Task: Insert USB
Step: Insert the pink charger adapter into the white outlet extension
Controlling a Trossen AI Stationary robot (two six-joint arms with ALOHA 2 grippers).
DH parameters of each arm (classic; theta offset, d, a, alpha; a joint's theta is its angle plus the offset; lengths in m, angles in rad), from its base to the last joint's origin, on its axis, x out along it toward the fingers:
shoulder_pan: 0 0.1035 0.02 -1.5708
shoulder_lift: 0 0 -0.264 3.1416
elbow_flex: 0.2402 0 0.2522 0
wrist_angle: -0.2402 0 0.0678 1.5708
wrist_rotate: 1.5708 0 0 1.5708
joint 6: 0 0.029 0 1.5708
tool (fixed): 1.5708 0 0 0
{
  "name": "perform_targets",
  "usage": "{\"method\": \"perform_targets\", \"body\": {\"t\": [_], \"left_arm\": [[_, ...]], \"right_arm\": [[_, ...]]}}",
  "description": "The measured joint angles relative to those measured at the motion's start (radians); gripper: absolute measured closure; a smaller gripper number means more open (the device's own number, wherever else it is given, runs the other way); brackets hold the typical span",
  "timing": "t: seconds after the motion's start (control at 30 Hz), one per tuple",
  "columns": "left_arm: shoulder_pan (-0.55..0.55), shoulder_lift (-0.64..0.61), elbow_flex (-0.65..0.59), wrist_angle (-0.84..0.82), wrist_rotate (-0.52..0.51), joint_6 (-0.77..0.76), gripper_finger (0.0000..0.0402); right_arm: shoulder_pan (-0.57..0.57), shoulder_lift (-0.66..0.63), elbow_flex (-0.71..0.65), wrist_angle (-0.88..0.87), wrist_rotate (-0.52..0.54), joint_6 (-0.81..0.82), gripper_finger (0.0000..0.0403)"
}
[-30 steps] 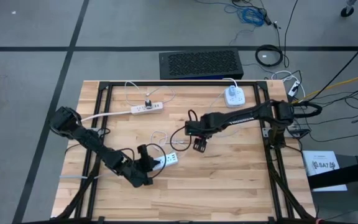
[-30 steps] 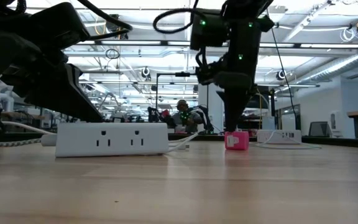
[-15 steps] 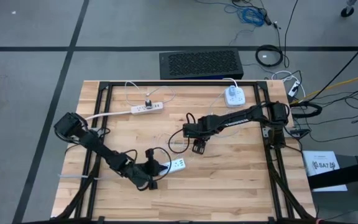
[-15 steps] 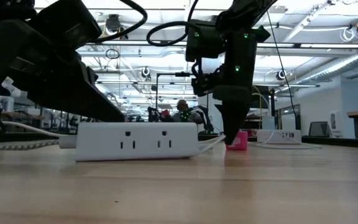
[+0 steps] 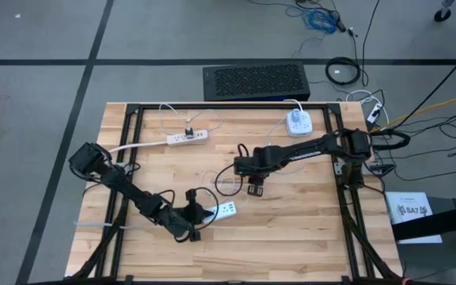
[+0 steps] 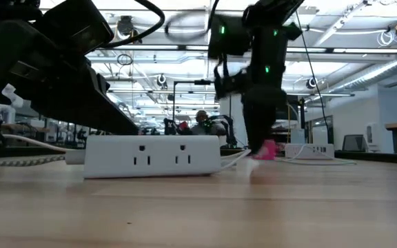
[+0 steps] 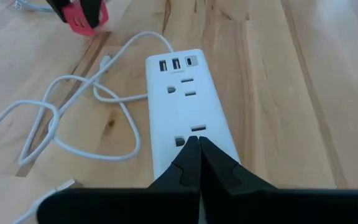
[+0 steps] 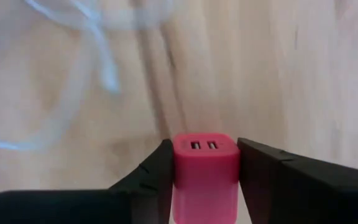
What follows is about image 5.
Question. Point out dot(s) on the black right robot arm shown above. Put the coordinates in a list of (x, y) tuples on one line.
[(311, 148)]

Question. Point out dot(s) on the small white extension socket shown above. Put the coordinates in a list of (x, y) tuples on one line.
[(374, 112)]

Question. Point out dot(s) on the black perforated computer case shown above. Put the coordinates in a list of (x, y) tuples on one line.
[(255, 81)]

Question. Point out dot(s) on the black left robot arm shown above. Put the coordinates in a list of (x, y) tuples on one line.
[(133, 194)]

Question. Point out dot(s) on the black crossbar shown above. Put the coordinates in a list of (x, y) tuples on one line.
[(441, 221)]

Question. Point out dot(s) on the dark grey cart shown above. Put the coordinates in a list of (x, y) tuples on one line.
[(449, 257)]

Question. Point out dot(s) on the white printed paper sheet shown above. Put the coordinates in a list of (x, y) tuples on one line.
[(410, 221)]

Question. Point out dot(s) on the white square power strip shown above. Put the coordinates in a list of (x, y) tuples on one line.
[(299, 127)]

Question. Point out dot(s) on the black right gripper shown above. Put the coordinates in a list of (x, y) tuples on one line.
[(251, 164)]

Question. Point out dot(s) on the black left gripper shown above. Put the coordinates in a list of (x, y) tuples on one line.
[(188, 219)]

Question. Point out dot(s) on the black caster wheel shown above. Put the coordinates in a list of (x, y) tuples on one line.
[(441, 15)]

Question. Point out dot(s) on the blue-grey USB wall charger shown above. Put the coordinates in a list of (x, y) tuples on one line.
[(295, 117)]

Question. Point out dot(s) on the grey metal corner bracket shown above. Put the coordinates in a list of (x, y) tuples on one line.
[(338, 168)]

